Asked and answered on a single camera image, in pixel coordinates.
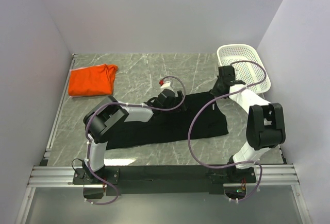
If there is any folded orange t-shirt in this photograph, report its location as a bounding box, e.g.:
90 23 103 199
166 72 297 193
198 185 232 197
68 64 118 97

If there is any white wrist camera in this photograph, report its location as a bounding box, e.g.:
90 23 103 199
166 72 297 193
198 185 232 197
229 80 246 87
159 79 173 91

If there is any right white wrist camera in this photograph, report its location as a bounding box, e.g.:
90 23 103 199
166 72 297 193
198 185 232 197
229 80 246 87

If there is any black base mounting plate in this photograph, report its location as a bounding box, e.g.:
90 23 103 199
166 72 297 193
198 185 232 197
73 165 257 196

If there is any white perforated plastic basket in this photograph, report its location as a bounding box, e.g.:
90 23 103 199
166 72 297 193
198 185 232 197
217 44 271 94

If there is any black t-shirt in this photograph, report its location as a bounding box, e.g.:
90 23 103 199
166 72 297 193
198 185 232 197
106 92 228 150

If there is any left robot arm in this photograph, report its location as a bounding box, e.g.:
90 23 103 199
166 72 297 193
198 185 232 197
82 87 186 181

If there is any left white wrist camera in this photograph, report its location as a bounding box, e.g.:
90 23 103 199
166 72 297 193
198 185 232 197
159 79 173 91

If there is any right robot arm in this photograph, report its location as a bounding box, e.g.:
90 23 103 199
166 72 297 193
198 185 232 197
211 65 286 182

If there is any aluminium frame rail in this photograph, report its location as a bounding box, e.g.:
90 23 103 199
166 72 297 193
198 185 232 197
27 164 300 187

